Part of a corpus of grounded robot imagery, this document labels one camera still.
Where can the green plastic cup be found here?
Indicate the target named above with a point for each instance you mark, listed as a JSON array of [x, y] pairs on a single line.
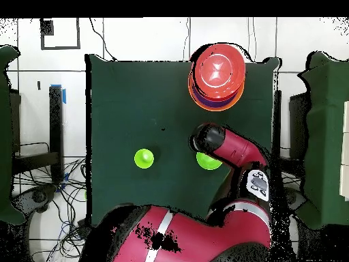
[[144, 158]]

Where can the green plastic bowl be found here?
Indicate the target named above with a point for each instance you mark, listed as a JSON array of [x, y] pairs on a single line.
[[205, 162]]

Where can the large orange plastic bowl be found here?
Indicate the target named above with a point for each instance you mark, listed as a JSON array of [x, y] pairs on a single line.
[[218, 109]]

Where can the purple plastic bowl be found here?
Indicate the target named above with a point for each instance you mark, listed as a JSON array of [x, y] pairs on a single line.
[[215, 104]]

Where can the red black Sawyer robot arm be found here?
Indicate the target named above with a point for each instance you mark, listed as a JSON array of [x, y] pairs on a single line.
[[190, 234]]

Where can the dark green tablecloth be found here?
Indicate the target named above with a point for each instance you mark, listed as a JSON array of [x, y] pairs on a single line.
[[122, 109]]

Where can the black metal stand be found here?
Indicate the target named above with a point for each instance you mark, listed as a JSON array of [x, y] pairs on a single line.
[[56, 122]]

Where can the black office chair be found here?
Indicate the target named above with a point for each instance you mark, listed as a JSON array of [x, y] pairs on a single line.
[[35, 198]]

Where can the green covered side table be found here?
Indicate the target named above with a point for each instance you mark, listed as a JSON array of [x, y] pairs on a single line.
[[5, 136], [324, 136]]

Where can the white boxes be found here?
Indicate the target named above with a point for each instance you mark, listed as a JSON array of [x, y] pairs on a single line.
[[345, 163]]

